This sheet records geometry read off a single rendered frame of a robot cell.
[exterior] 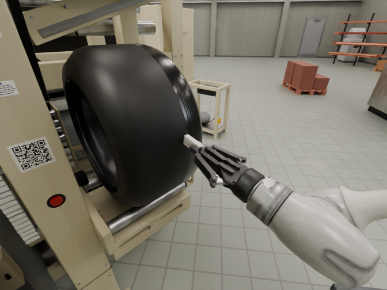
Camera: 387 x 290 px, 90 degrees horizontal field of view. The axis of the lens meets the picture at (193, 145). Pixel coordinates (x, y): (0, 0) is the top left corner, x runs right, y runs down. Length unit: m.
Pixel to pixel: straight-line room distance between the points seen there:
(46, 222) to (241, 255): 1.37
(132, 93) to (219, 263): 1.43
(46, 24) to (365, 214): 1.10
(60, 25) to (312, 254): 1.01
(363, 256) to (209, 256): 1.38
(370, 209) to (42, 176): 0.77
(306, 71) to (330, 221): 5.68
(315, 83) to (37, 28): 5.90
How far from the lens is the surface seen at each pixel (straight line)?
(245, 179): 0.43
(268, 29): 14.60
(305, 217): 0.40
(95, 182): 0.97
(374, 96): 5.56
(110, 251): 0.76
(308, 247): 0.41
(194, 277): 1.64
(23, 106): 0.58
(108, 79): 0.53
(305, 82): 6.07
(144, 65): 0.58
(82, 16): 1.00
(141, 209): 0.78
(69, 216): 0.75
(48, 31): 0.97
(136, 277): 1.69
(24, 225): 0.74
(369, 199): 0.56
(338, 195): 0.54
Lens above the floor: 1.48
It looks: 30 degrees down
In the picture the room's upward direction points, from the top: straight up
